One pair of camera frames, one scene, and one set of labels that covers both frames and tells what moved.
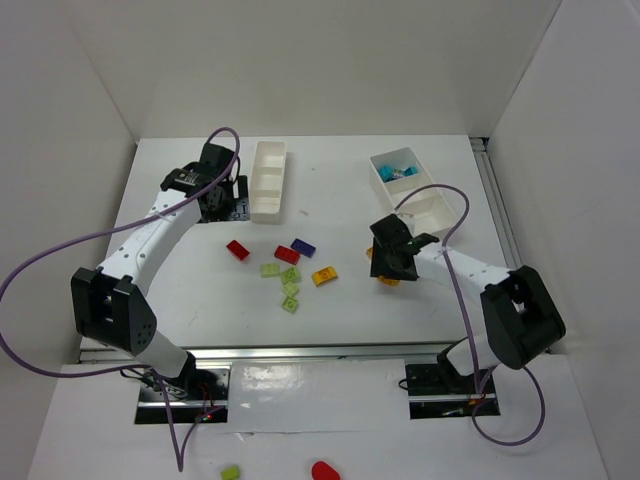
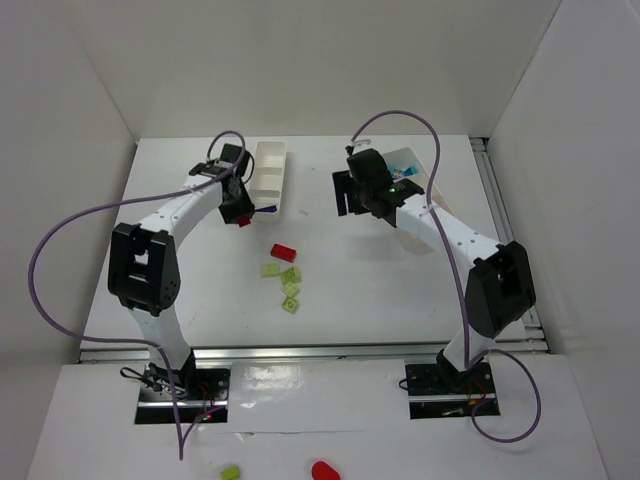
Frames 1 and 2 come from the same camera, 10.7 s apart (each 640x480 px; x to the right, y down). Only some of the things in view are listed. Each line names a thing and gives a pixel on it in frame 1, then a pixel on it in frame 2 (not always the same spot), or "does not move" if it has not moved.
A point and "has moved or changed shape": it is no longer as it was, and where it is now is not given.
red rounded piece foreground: (322, 471) does not move
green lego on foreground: (230, 473) does not move
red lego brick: (237, 250) has moved or changed shape
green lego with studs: (291, 275) does not move
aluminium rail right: (512, 257) does not move
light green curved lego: (270, 270) does not move
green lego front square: (289, 304) does not move
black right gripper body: (382, 259) to (343, 192)
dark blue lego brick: (304, 247) to (268, 209)
